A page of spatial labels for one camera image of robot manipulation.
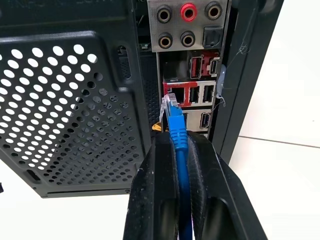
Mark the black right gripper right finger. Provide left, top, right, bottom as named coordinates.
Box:
left=186, top=131, right=269, bottom=240

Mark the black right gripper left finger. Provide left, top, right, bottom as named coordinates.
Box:
left=122, top=133, right=181, bottom=240

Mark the blue ethernet cable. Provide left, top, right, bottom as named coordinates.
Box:
left=159, top=92, right=196, bottom=240

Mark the black computer tower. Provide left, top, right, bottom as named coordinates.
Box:
left=0, top=0, right=285, bottom=199

